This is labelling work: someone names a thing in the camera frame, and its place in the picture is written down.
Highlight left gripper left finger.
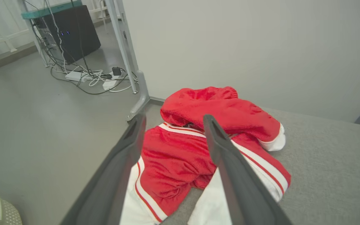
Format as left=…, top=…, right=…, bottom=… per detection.
left=61, top=113, right=147, bottom=225

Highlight white floor cable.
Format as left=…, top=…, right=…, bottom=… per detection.
left=85, top=69, right=134, bottom=93

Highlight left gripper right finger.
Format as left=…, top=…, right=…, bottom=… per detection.
left=203, top=114, right=293, bottom=225

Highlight black computer tower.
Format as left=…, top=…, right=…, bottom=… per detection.
left=42, top=6, right=101, bottom=64

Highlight teal topped side table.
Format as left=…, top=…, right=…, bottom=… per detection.
left=22, top=0, right=83, bottom=68

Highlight red shorts with white hem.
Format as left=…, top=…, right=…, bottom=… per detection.
left=160, top=87, right=286, bottom=152

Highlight white power strips with cables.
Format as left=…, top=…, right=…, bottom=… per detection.
left=50, top=66, right=137, bottom=95

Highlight small white power strip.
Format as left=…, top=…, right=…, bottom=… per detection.
left=102, top=80, right=117, bottom=91

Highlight grey fabric covered table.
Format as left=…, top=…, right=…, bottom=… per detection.
left=146, top=105, right=360, bottom=225

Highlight red and white striped garment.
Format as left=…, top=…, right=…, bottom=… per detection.
left=119, top=122, right=291, bottom=225

